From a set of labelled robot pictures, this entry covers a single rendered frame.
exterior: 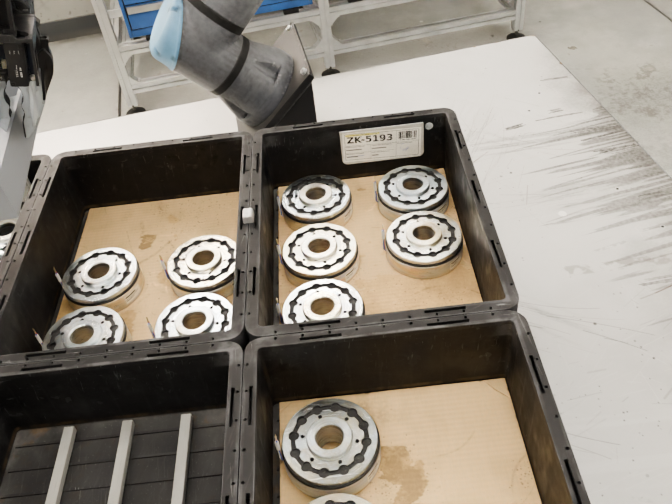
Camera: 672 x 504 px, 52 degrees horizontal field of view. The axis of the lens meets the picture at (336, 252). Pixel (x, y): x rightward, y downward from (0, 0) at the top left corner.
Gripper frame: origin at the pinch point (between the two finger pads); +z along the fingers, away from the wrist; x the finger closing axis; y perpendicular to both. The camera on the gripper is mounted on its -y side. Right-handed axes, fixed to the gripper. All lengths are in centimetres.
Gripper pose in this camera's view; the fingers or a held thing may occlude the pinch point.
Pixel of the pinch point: (19, 123)
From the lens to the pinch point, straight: 91.4
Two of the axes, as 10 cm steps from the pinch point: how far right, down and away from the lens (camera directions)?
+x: 9.5, -0.8, 2.9
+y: 2.7, 6.5, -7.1
